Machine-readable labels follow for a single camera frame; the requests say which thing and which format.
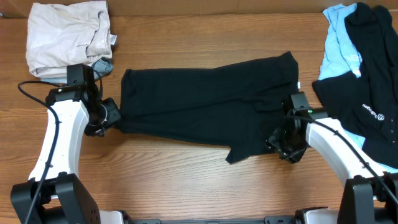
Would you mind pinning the black polo shirt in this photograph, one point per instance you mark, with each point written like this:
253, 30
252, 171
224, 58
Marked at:
367, 93

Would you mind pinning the blue folded jeans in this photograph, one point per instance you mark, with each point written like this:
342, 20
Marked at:
103, 67

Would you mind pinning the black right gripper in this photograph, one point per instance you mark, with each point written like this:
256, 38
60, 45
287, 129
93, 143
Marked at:
275, 140

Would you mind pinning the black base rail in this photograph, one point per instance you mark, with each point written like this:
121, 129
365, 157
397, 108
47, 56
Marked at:
217, 221

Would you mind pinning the light blue t-shirt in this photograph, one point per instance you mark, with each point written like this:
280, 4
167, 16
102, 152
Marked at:
340, 49

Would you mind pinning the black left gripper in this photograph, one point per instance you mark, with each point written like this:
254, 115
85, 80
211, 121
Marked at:
111, 112

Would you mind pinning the black t-shirt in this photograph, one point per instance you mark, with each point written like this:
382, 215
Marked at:
237, 105

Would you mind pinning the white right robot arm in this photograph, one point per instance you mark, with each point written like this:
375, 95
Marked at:
370, 191

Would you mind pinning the beige folded trousers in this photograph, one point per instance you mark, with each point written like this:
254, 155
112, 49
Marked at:
60, 35

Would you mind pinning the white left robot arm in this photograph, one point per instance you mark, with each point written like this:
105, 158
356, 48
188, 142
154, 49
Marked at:
54, 192

